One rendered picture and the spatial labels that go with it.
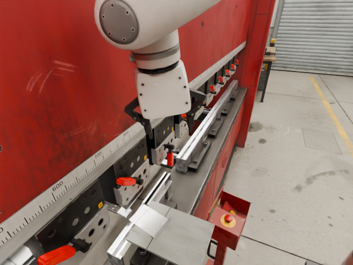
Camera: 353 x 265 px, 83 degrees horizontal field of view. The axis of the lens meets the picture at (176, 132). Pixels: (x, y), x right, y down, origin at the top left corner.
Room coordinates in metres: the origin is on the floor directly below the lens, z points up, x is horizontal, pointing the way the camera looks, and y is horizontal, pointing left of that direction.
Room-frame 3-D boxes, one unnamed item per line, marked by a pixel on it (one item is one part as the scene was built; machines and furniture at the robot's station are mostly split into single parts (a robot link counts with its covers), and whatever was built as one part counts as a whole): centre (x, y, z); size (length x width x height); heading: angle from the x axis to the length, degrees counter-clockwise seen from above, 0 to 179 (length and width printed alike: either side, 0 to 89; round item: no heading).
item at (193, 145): (1.64, -0.37, 0.92); 1.67 x 0.06 x 0.10; 156
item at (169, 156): (0.60, 0.03, 1.20); 0.04 x 0.02 x 0.10; 66
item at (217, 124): (1.38, -0.32, 0.89); 0.30 x 0.05 x 0.03; 156
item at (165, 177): (0.64, 0.08, 0.99); 0.20 x 0.03 x 0.03; 156
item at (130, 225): (0.54, 0.13, 0.92); 0.39 x 0.06 x 0.10; 156
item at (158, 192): (0.61, 0.09, 0.99); 0.14 x 0.01 x 0.03; 156
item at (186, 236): (0.43, 0.02, 1.00); 0.26 x 0.18 x 0.01; 66
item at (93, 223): (0.28, 0.24, 1.26); 0.15 x 0.09 x 0.17; 156
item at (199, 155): (1.02, -0.15, 0.89); 0.30 x 0.05 x 0.03; 156
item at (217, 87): (1.38, -0.25, 1.26); 0.15 x 0.09 x 0.17; 156
